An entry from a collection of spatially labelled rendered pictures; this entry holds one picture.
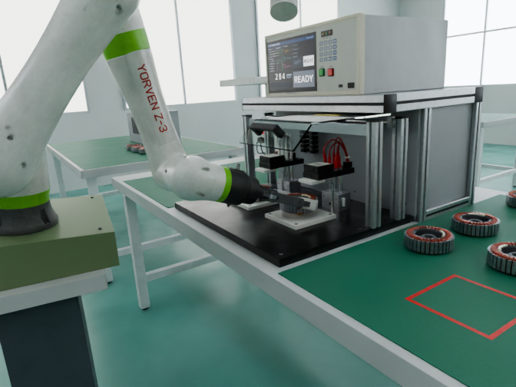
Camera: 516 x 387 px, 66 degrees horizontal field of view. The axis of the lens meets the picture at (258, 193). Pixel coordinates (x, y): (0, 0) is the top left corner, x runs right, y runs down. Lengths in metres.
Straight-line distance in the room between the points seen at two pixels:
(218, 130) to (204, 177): 5.40
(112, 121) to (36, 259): 4.80
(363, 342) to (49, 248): 0.70
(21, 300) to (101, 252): 0.19
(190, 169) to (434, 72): 0.83
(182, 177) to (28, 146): 0.31
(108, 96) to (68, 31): 4.91
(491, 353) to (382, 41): 0.82
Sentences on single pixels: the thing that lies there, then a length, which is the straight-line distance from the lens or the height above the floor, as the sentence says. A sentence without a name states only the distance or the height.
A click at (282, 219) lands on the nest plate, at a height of 0.78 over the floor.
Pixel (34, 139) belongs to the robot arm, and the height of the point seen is 1.08.
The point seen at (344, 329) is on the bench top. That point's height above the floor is 0.73.
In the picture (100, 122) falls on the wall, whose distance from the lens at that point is 5.73.
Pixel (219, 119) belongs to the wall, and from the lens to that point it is 6.33.
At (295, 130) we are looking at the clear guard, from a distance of 0.95.
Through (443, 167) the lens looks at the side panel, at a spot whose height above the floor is 0.89.
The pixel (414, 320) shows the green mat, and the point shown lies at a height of 0.75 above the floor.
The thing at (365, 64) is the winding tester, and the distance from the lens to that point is 1.15.
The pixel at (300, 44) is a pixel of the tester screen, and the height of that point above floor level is 1.27.
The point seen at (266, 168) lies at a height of 0.88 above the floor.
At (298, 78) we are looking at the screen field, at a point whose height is 1.17.
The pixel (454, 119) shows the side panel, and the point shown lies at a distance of 1.32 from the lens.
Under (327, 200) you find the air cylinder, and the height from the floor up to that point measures 0.80.
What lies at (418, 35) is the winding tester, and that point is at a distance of 1.33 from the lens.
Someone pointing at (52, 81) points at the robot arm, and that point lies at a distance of 0.85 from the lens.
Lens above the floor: 1.15
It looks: 15 degrees down
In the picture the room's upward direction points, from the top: 3 degrees counter-clockwise
